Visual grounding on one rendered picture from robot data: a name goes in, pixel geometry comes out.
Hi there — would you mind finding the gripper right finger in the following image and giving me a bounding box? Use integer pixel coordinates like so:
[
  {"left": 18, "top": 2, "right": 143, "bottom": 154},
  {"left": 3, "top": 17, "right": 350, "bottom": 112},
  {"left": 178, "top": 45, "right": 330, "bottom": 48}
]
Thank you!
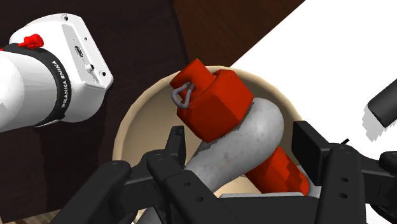
[{"left": 291, "top": 120, "right": 397, "bottom": 224}]

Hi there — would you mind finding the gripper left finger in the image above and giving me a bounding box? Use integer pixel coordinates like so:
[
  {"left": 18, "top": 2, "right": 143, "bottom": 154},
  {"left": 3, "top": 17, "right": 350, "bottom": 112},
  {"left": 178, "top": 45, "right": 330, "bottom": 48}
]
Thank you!
[{"left": 51, "top": 125, "right": 240, "bottom": 224}]

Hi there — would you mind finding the beige bowl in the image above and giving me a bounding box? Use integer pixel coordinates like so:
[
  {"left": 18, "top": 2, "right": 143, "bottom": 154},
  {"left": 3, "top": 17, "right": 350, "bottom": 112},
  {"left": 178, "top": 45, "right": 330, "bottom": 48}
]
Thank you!
[{"left": 112, "top": 65, "right": 322, "bottom": 224}]

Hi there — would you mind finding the black cylinder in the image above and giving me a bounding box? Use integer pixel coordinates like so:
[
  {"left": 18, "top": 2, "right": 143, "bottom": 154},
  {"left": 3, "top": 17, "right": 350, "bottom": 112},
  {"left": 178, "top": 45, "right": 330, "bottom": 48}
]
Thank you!
[{"left": 367, "top": 79, "right": 397, "bottom": 129}]

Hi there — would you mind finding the red and grey shackle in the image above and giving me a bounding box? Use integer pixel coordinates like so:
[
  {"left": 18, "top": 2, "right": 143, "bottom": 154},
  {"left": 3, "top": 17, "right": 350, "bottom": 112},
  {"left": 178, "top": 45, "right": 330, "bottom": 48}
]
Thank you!
[{"left": 134, "top": 58, "right": 311, "bottom": 224}]

